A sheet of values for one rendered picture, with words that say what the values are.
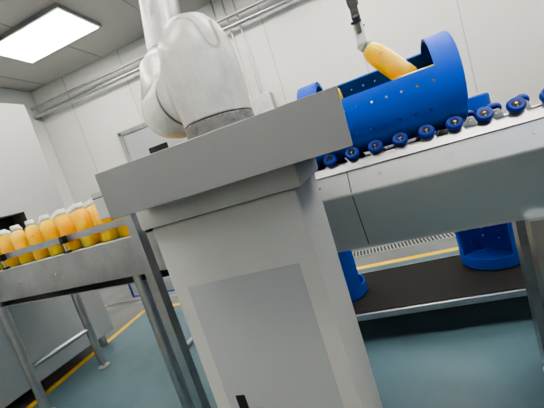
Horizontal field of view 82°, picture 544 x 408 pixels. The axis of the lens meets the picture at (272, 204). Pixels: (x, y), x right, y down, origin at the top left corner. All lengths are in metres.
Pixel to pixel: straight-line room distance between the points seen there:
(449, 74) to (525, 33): 4.08
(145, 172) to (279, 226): 0.23
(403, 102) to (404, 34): 3.77
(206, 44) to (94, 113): 5.51
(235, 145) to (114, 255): 1.13
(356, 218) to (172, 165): 0.75
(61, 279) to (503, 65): 4.85
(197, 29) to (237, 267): 0.46
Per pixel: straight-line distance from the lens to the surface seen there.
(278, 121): 0.43
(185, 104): 0.67
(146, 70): 0.89
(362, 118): 1.04
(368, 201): 1.07
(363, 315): 1.75
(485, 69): 4.90
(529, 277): 1.40
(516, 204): 1.16
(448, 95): 1.05
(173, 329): 1.35
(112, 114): 5.92
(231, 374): 0.72
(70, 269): 1.75
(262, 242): 0.57
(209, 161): 0.46
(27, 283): 2.05
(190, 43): 0.69
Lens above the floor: 1.01
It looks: 7 degrees down
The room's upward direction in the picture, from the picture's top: 17 degrees counter-clockwise
